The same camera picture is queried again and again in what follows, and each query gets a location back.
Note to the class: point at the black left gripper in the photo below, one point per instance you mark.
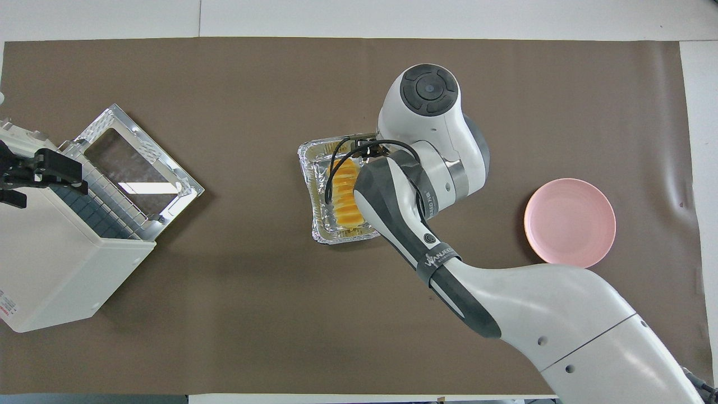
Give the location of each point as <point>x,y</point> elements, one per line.
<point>14,171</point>

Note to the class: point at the golden ridged bread loaf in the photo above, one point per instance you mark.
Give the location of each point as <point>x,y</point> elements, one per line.
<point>345,196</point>

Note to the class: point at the aluminium foil tray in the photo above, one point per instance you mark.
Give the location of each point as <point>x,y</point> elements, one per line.
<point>314,168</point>

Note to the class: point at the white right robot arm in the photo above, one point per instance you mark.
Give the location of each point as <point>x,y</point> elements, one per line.
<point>561,320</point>

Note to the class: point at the white toaster oven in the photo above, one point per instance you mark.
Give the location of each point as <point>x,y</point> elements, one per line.
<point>50,264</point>

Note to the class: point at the oven glass door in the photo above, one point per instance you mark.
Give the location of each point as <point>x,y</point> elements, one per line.
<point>168,207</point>

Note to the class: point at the pink round plate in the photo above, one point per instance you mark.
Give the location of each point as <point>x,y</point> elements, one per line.
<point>570,219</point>

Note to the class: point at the brown table mat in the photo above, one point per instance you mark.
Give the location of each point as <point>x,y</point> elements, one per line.
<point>252,314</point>

